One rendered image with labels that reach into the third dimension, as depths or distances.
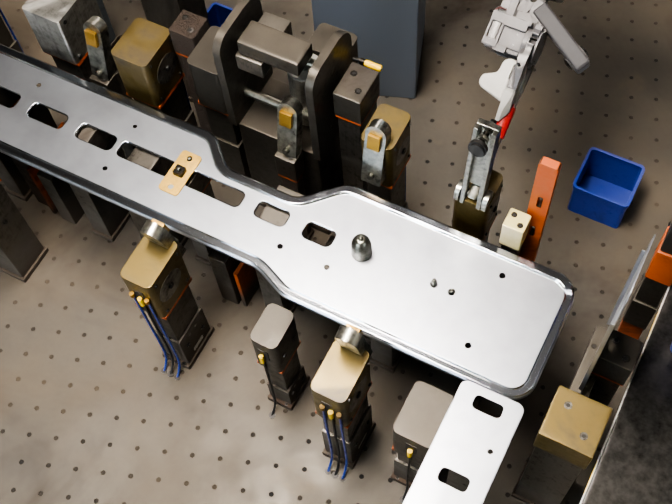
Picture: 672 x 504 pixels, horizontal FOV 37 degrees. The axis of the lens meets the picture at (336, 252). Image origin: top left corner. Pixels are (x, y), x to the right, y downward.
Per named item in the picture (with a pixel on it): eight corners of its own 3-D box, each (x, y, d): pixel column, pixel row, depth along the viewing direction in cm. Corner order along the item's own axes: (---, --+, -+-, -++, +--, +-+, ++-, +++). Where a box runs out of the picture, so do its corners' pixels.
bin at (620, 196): (564, 209, 195) (571, 186, 187) (583, 170, 199) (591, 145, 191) (618, 231, 192) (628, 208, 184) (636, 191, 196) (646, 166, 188)
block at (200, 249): (195, 259, 194) (165, 181, 168) (213, 230, 197) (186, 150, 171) (213, 267, 193) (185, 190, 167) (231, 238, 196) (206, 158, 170)
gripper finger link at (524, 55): (506, 90, 153) (529, 37, 153) (517, 94, 153) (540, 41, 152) (503, 84, 149) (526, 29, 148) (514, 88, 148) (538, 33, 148)
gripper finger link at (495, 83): (468, 110, 154) (492, 54, 154) (504, 123, 153) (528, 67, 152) (466, 106, 151) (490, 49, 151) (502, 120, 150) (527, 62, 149)
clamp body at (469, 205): (441, 290, 189) (451, 194, 157) (462, 248, 193) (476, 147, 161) (473, 304, 187) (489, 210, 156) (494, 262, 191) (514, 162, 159)
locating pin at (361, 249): (348, 261, 160) (346, 242, 154) (357, 245, 162) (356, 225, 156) (366, 269, 160) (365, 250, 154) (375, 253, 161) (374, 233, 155)
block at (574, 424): (510, 496, 170) (537, 433, 138) (528, 454, 173) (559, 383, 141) (554, 517, 168) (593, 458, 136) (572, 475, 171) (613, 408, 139)
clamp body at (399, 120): (362, 245, 194) (356, 137, 161) (387, 201, 198) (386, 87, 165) (393, 259, 192) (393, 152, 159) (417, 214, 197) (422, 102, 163)
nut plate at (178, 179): (176, 197, 166) (175, 193, 165) (157, 188, 167) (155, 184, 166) (203, 158, 169) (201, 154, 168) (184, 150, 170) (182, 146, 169)
